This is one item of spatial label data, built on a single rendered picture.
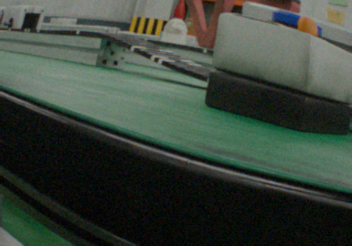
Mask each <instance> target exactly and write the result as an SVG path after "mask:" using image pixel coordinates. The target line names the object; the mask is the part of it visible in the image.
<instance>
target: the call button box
mask: <svg viewBox="0 0 352 246"><path fill-rule="evenodd" d="M217 29H218V30H217V34H216V40H215V45H214V54H213V59H212V62H211V63H212V65H213V67H214V68H215V69H216V70H217V71H220V72H211V73H210V75H209V78H208V82H207V93H206V98H205V104H206V105H207V106H208V107H211V108H216V109H219V110H222V111H226V112H231V113H234V114H237V115H240V116H245V117H248V118H251V119H256V120H261V121H264V122H267V123H271V124H274V125H277V126H282V127H286V128H288V129H293V130H297V131H299V132H302V131H304V132H310V133H320V134H339V135H346V134H348V132H349V129H350V118H351V113H352V109H351V107H350V106H347V105H351V104H352V54H351V53H348V52H346V51H344V50H341V49H340V48H338V47H337V46H334V45H332V44H331V43H329V42H326V40H325V39H324V38H322V37H320V36H317V37H316V36H314V35H312V34H310V33H305V32H303V31H298V28H296V27H294V26H291V25H286V24H284V23H279V22H277V21H272V20H268V21H267V20H261V19H257V18H255V17H247V16H245V15H241V14H235V13H222V14H220V16H219V18H218V26H217ZM223 72H227V73H223ZM228 73H230V74H228ZM232 74H234V75H232ZM336 102H337V103H336ZM344 104H345V105H344Z"/></svg>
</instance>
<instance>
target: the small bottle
mask: <svg viewBox="0 0 352 246"><path fill-rule="evenodd" d="M184 14H185V3H184V0H179V3H178V5H177V6H176V8H175V10H174V15H173V18H174V19H172V20H171V21H169V22H168V23H167V25H165V26H164V29H163V36H162V39H161V42H172V43H177V44H181V45H185V38H186V34H187V28H186V26H185V23H184V21H182V19H183V17H184Z"/></svg>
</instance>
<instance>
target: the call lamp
mask: <svg viewBox="0 0 352 246"><path fill-rule="evenodd" d="M298 31H303V32H305V33H310V34H312V35H314V36H316V37H317V25H316V22H315V20H312V19H311V18H309V17H300V18H299V20H298Z"/></svg>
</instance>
